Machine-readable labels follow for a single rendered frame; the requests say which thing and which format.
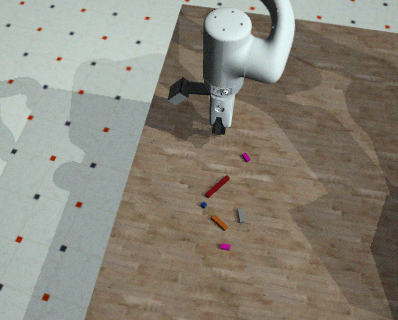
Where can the red rod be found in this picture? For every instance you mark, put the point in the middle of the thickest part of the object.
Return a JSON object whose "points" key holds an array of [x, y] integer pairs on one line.
{"points": [[217, 186]]}

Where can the magenta rectangular block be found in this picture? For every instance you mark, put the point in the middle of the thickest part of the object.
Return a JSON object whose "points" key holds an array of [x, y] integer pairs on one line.
{"points": [[225, 246]]}

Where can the small magenta block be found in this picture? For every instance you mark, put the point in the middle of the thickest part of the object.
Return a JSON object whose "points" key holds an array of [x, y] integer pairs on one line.
{"points": [[246, 157]]}

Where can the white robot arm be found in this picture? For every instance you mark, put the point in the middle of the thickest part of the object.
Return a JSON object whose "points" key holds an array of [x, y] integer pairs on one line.
{"points": [[230, 54]]}

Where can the grey rod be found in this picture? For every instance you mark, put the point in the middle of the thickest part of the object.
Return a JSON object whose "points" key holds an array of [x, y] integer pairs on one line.
{"points": [[240, 215]]}

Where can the orange rectangular bar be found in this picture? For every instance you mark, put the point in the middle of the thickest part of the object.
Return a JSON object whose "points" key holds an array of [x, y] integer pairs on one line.
{"points": [[219, 222]]}

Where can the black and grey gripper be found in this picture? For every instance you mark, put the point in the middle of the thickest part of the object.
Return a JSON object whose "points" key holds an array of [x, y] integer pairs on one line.
{"points": [[221, 110]]}

